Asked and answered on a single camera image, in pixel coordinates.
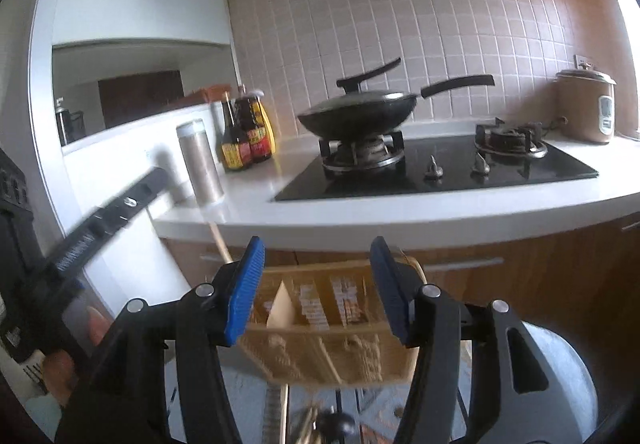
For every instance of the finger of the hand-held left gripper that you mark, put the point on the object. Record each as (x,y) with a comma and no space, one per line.
(135,201)

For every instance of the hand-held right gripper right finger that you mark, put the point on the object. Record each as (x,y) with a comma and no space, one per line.
(391,291)

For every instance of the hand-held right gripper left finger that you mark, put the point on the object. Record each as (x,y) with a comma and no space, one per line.
(244,291)

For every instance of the wooden chopstick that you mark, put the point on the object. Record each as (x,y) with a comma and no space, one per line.
(220,244)
(285,416)

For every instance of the yellow woven plastic basket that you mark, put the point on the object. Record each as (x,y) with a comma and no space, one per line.
(320,366)

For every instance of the person's left hand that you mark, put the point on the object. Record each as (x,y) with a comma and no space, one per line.
(97,326)

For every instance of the steel canister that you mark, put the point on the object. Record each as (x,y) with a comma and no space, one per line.
(200,163)

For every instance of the dark wooden cabinet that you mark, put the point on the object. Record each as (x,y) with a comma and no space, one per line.
(140,96)

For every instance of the small dark soy sauce bottle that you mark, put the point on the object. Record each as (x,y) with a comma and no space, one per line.
(234,148)

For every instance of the black glass gas cooktop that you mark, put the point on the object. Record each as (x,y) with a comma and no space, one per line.
(450,186)

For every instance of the metal cooktop knob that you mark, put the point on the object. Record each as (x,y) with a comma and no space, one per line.
(434,169)
(481,166)

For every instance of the brown wooden box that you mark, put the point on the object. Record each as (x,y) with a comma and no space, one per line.
(210,94)

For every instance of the gas burner with pan support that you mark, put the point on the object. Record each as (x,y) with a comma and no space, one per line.
(510,139)
(362,156)

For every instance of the large dark sauce bottle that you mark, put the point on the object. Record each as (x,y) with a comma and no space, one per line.
(256,133)

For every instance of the black ladle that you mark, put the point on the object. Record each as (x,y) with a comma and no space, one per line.
(336,425)

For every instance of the yellow bottle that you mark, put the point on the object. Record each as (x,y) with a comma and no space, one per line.
(270,128)

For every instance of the black wok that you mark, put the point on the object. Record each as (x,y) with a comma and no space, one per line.
(352,123)

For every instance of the patterned grey tablecloth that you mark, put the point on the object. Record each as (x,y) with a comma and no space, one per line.
(565,354)

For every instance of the black wok lid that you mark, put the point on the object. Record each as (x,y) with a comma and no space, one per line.
(350,102)

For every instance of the beige rice cooker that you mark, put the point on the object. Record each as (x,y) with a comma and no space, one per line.
(582,108)

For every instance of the white wall outlet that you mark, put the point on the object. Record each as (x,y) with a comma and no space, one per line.
(582,62)

